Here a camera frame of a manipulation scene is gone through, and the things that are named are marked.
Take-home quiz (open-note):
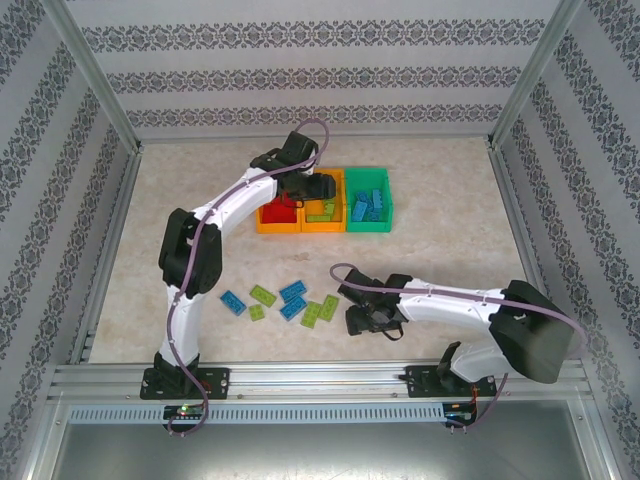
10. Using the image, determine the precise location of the orange plastic storage bin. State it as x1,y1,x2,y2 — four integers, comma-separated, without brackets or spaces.
255,192,304,235
299,168,347,235

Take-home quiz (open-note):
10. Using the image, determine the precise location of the green plastic storage bin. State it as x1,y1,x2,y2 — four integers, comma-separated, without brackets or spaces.
344,167,394,235

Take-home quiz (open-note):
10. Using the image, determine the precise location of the grey sheet metal panel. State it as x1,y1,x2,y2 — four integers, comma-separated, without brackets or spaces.
19,419,621,480

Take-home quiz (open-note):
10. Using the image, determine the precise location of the aluminium horizontal frame beam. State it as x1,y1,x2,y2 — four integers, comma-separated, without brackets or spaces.
134,133,496,146

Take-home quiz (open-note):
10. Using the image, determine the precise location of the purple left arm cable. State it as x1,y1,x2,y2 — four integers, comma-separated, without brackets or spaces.
166,119,330,439

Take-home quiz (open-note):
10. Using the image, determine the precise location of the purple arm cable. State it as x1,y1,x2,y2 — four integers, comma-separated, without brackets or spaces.
166,119,330,439
329,263,587,434

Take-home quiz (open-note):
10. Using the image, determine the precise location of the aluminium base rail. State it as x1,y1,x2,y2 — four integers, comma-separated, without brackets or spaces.
48,360,587,402

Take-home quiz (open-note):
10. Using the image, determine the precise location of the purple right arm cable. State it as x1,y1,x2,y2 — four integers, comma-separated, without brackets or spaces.
329,263,587,434

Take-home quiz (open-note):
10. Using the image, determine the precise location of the grey slotted cable duct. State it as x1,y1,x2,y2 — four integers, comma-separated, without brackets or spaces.
66,402,447,425

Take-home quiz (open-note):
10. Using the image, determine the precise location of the aluminium side frame rail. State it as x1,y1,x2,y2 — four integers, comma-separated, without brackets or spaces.
67,149,144,365
488,147,569,360

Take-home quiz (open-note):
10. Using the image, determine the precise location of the aluminium frame corner post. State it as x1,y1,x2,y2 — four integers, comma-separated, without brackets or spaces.
487,0,585,151
38,0,144,154

